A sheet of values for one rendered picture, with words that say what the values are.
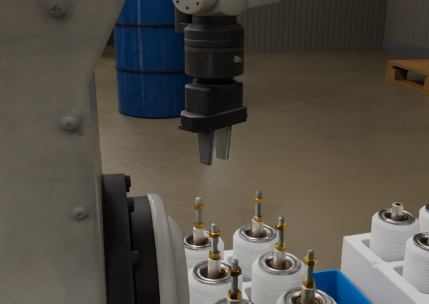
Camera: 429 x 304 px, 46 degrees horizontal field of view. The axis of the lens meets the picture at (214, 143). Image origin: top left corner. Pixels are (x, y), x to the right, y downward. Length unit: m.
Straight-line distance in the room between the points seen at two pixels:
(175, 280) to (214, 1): 0.48
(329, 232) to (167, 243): 1.34
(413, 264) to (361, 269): 0.15
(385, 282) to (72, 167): 0.92
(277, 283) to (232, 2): 0.46
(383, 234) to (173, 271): 0.86
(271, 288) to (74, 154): 0.71
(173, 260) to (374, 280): 0.85
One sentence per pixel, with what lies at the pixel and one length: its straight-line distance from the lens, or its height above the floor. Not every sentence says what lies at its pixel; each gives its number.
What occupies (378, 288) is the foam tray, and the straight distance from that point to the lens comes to 1.11.
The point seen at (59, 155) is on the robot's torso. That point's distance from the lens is 0.21.
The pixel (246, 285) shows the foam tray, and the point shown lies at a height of 0.18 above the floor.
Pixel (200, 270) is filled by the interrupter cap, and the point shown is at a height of 0.25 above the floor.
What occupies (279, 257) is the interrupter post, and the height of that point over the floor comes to 0.27.
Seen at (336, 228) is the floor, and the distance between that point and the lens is 1.64.
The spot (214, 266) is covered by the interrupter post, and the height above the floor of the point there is 0.27.
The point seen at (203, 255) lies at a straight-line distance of 0.95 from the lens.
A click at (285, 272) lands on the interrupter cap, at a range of 0.89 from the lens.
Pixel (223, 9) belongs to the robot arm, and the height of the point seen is 0.68.
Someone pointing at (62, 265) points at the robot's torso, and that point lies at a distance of 0.25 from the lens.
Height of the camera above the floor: 0.71
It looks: 17 degrees down
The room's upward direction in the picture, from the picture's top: straight up
